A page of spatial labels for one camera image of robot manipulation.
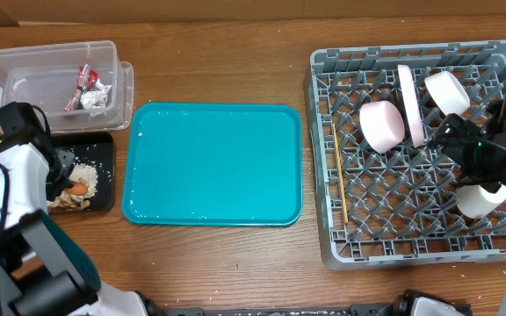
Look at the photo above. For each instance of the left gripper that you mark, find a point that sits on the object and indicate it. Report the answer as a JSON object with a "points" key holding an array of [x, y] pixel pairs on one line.
{"points": [[63, 156]]}

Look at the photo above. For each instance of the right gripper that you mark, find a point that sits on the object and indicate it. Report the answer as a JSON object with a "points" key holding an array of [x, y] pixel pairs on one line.
{"points": [[461, 137]]}

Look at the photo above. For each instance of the orange carrot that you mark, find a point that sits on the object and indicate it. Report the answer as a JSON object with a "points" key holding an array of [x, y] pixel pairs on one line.
{"points": [[78, 189]]}

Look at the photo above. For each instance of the white bowl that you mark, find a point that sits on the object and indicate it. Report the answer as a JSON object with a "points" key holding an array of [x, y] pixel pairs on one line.
{"points": [[448, 93]]}

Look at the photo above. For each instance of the white paper cup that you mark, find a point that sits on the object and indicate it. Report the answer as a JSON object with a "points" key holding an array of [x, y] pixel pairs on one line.
{"points": [[475, 202]]}

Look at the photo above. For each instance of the aluminium foil ball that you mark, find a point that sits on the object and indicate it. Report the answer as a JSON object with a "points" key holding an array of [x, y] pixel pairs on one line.
{"points": [[96, 98]]}

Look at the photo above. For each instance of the white round plate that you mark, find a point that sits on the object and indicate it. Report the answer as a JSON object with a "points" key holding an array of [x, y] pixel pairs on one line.
{"points": [[408, 91]]}

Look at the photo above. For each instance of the pink bowl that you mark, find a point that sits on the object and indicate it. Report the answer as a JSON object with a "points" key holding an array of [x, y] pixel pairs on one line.
{"points": [[382, 125]]}

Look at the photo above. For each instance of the red snack wrapper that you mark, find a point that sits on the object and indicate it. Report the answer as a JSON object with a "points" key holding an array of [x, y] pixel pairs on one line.
{"points": [[87, 77]]}

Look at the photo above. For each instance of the wooden chopstick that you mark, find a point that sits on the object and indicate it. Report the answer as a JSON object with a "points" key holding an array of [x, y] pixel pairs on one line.
{"points": [[340, 174]]}

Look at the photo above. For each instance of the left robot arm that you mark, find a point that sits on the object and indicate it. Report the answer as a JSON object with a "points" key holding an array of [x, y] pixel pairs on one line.
{"points": [[42, 271]]}

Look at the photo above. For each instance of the grey dishwasher rack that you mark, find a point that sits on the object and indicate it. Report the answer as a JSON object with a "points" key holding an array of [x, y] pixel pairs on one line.
{"points": [[401, 204]]}

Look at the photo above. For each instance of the pile of rice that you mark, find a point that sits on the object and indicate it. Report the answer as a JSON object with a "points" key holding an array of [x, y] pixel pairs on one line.
{"points": [[86, 174]]}

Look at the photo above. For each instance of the pile of peanut shells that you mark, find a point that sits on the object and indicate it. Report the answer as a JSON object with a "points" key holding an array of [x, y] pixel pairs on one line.
{"points": [[67, 202]]}

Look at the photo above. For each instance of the black tray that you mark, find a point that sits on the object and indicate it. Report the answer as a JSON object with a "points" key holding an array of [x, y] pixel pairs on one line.
{"points": [[97, 150]]}

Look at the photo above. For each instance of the clear plastic bin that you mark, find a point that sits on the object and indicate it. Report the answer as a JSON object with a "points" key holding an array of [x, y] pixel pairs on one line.
{"points": [[47, 76]]}

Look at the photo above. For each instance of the teal serving tray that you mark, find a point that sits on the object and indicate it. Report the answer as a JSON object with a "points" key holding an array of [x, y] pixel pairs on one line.
{"points": [[214, 165]]}

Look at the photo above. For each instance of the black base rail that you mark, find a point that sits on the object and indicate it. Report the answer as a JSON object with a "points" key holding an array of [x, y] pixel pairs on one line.
{"points": [[402, 305]]}

